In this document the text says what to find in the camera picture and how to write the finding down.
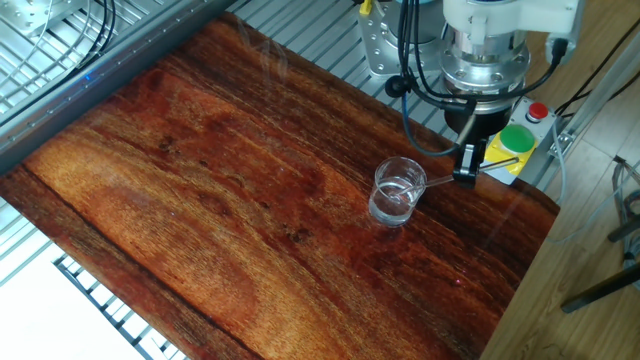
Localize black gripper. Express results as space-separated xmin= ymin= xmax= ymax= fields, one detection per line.
xmin=443 ymin=104 xmax=511 ymax=190

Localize clear glass stirring rod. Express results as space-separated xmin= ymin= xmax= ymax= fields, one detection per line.
xmin=394 ymin=156 xmax=521 ymax=197

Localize clear glass beaker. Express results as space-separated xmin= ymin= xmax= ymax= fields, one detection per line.
xmin=368 ymin=156 xmax=428 ymax=229

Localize yellow box large green button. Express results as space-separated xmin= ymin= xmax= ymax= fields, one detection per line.
xmin=480 ymin=123 xmax=540 ymax=186

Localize grey box red button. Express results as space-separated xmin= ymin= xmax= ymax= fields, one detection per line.
xmin=509 ymin=97 xmax=558 ymax=151

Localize silver force torque sensor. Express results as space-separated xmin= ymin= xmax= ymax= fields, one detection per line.
xmin=439 ymin=27 xmax=532 ymax=115

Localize black metal leg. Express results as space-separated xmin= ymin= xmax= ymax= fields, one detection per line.
xmin=607 ymin=214 xmax=640 ymax=244
xmin=560 ymin=262 xmax=640 ymax=315

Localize wood-grain table mat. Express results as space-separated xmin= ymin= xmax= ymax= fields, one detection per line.
xmin=0 ymin=12 xmax=560 ymax=360

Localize aluminium mounting plate with holes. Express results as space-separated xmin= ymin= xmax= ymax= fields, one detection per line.
xmin=0 ymin=0 xmax=87 ymax=37

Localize grey cable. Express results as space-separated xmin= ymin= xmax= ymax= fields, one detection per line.
xmin=547 ymin=124 xmax=640 ymax=246

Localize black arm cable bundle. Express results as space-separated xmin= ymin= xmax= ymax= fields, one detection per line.
xmin=383 ymin=0 xmax=570 ymax=158

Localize thin black floor cables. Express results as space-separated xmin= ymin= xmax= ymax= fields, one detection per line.
xmin=554 ymin=14 xmax=640 ymax=117

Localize aluminium frame post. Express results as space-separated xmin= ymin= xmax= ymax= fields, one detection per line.
xmin=547 ymin=32 xmax=640 ymax=159

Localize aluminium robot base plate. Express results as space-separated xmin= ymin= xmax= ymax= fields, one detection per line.
xmin=357 ymin=0 xmax=446 ymax=80

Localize coloured cable bundle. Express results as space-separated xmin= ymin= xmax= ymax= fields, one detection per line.
xmin=612 ymin=154 xmax=640 ymax=291

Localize black table cables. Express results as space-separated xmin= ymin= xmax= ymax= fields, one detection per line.
xmin=74 ymin=0 xmax=118 ymax=69

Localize grey aluminium rail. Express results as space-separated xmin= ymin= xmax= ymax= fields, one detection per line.
xmin=0 ymin=0 xmax=236 ymax=175

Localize thin white cable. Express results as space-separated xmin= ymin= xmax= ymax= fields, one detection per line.
xmin=0 ymin=0 xmax=97 ymax=94

